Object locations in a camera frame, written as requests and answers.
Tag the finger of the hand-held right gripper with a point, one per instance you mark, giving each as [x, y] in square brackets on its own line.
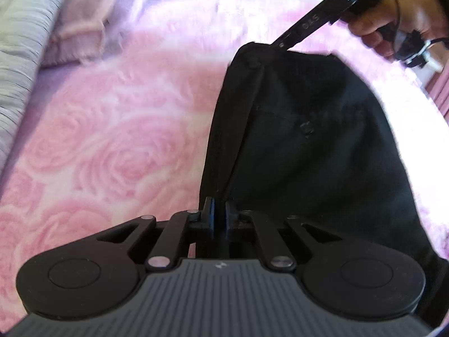
[308, 24]

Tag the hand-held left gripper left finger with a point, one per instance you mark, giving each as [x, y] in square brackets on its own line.
[210, 215]

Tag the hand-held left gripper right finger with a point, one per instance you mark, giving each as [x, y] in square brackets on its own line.
[230, 216]

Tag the black pants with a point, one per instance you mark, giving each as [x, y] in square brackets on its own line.
[315, 147]

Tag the person's right hand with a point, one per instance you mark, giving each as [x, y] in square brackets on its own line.
[415, 10]

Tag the pink rose print blanket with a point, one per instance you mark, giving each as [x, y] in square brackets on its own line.
[115, 137]

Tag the pink curtain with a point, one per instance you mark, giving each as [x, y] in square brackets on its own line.
[442, 93]

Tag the pink folded cloth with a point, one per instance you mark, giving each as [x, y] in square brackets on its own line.
[80, 24]

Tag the grey striped bedding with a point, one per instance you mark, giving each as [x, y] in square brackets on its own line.
[21, 42]

